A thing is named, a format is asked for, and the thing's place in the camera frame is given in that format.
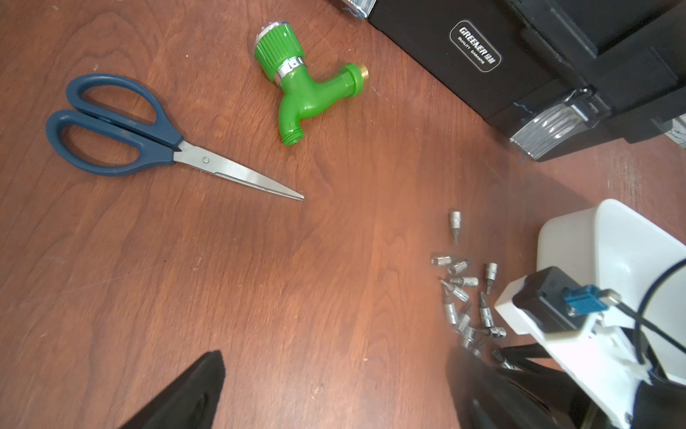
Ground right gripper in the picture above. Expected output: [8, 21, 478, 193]
[491, 278, 657, 428]

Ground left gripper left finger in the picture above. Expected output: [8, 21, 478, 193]
[121, 350, 225, 429]

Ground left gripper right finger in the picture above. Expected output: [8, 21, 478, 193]
[446, 346, 557, 428]

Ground white plastic storage box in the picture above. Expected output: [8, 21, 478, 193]
[537, 199, 685, 385]

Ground black plastic toolbox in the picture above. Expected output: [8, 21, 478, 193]
[347, 0, 685, 161]

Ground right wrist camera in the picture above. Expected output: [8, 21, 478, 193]
[512, 266, 623, 334]

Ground black camera cable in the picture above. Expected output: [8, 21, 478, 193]
[615, 256, 686, 371]

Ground blue handled scissors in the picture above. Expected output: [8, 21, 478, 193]
[45, 73, 305, 201]

